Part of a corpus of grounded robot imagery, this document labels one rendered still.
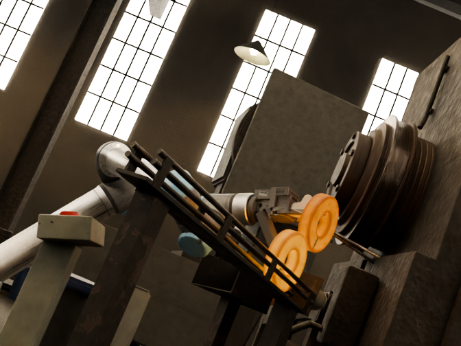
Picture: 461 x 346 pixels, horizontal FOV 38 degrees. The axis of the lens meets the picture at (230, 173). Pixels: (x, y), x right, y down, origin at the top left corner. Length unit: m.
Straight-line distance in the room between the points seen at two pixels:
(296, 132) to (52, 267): 3.66
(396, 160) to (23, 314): 1.18
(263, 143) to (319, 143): 0.43
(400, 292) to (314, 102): 3.38
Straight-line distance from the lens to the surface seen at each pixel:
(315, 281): 1.83
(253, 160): 4.86
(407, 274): 1.82
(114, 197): 2.29
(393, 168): 2.10
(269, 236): 1.80
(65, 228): 1.42
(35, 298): 1.50
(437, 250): 1.85
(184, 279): 4.55
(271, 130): 4.93
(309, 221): 1.71
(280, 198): 1.82
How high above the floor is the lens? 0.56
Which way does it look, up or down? 10 degrees up
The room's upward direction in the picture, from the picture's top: 23 degrees clockwise
